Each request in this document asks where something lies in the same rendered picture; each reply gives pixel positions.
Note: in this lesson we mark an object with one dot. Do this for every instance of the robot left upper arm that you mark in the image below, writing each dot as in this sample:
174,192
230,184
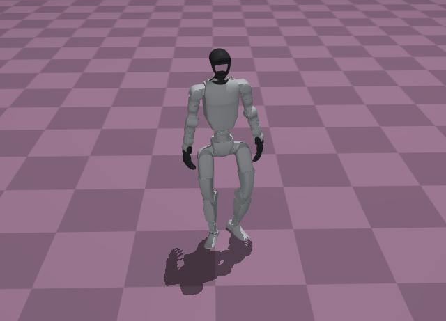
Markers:
246,97

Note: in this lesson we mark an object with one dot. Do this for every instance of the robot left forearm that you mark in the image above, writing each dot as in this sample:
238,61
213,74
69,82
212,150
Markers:
255,127

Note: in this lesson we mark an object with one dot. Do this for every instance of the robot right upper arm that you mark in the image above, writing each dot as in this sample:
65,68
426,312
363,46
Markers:
196,93

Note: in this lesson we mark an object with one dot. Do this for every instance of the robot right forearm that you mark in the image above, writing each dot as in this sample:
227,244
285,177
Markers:
188,138

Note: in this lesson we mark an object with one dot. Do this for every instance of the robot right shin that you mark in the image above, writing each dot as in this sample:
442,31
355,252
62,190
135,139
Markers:
210,211

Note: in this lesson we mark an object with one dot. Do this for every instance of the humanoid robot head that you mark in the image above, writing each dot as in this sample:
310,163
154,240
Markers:
219,57

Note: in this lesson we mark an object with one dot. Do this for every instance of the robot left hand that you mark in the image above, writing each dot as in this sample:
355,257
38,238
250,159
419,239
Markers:
259,148

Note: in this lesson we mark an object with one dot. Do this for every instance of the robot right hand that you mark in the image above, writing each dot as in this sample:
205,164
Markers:
187,158

